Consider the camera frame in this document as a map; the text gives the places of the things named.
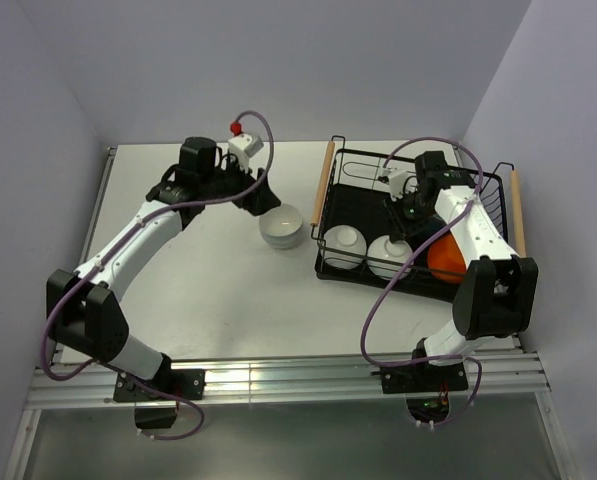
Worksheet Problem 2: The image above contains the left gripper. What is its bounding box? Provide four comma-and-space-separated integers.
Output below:
200, 151, 280, 216

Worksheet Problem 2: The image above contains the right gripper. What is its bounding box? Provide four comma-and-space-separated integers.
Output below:
381, 190, 435, 244

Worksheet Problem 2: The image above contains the orange bowl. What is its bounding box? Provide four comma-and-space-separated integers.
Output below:
427, 233, 467, 284

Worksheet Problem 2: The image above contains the single white bowl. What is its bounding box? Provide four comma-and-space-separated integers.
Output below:
323, 225, 367, 270

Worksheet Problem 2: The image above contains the blue ceramic bowl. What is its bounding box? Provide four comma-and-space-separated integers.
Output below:
422, 217, 446, 240

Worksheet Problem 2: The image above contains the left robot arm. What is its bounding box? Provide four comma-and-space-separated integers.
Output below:
44, 133, 280, 399

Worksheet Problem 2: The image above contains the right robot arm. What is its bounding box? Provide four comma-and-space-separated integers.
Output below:
382, 151, 538, 390

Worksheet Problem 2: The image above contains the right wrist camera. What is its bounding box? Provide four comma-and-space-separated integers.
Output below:
378, 168, 410, 201

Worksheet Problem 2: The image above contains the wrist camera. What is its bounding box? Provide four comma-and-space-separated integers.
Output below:
378, 168, 410, 201
227, 121, 264, 172

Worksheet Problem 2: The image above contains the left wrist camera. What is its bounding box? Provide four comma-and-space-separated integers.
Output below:
227, 121, 264, 172

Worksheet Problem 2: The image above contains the black wire dish rack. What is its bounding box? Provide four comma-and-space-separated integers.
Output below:
311, 135, 509, 303

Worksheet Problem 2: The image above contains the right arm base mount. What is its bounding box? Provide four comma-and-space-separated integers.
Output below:
374, 363, 469, 422

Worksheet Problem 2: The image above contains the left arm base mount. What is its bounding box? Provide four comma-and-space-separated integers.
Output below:
113, 368, 205, 430

